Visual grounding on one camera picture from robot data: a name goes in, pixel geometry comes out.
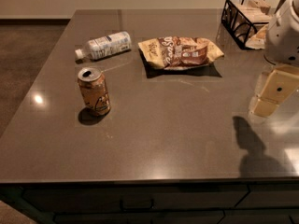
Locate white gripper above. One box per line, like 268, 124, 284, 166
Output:
249, 0, 299, 118

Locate orange soda can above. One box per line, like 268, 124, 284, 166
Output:
78, 67, 111, 116

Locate clear plastic water bottle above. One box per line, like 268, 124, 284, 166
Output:
75, 32, 132, 61

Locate napkins in basket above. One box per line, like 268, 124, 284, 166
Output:
233, 0, 272, 49

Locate brown chip bag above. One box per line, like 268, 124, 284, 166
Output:
138, 36, 224, 71

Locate dark cabinet drawers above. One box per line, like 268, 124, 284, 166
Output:
0, 183, 299, 224

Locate black wire basket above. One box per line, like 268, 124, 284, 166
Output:
221, 0, 272, 49

